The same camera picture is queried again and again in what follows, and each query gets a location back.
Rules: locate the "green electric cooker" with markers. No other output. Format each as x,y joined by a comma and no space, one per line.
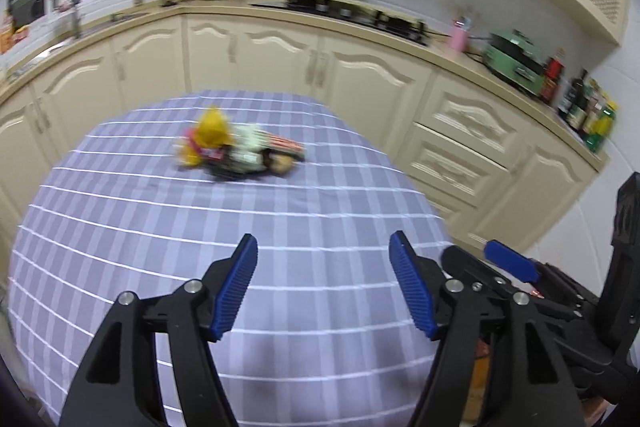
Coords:
515,59

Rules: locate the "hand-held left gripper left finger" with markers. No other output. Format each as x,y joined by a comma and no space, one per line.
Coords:
235,287

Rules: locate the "black gas stove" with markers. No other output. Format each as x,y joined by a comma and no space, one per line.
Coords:
350,9

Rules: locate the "dark wrapper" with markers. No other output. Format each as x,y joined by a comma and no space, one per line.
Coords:
235,167

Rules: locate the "green yellow oil bottle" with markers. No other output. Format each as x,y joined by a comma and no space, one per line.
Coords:
602,132

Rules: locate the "brown sauce bottle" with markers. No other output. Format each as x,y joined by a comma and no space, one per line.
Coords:
600,107

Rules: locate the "brown nut shell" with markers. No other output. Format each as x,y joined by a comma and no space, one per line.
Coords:
281,164

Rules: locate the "yellow wrapper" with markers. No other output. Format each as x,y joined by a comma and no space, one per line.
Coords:
215,129

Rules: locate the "cream kitchen base cabinets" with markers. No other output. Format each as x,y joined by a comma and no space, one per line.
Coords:
280,57

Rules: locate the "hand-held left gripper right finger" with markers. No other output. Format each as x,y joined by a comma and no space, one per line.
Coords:
412,287

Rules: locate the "purple checked tablecloth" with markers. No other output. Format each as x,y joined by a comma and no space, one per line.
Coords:
200,227

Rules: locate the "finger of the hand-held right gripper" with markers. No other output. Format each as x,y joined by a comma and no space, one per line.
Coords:
510,262
470,269

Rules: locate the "red striped wrapper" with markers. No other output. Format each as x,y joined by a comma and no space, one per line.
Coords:
282,143

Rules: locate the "orange printed bag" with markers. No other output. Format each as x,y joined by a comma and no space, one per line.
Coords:
479,372

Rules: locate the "cream cabinet drawer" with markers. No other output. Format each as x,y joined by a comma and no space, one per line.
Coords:
450,162
470,114
447,207

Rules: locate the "pink wrapper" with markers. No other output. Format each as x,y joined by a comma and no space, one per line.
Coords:
192,149

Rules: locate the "pink utensil holder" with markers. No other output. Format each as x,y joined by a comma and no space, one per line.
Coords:
458,39

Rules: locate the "red label sauce bottle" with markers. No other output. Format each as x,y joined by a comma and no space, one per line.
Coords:
552,79

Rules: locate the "orange packet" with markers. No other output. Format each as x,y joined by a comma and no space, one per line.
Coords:
12,34

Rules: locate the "steel sink faucet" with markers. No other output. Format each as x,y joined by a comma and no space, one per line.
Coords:
70,7

